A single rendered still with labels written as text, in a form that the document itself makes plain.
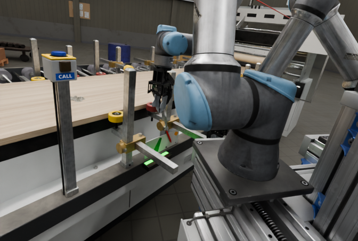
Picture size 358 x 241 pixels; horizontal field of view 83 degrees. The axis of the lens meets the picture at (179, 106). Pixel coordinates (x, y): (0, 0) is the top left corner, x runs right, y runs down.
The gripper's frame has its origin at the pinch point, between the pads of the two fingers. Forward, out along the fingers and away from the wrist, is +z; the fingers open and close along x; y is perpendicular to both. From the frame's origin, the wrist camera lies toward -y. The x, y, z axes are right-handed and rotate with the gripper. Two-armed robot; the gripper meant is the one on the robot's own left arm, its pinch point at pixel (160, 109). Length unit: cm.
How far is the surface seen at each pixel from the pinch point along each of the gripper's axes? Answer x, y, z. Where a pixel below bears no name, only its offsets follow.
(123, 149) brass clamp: -10.6, 12.0, 18.1
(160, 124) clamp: -3.9, -11.4, 12.9
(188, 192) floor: 8, -65, 98
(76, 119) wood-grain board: -34.9, 13.6, 9.4
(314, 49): 107, -243, -37
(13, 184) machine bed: -44, 37, 32
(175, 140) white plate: 2.0, -22.0, 25.9
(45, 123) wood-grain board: -41.6, 23.5, 9.6
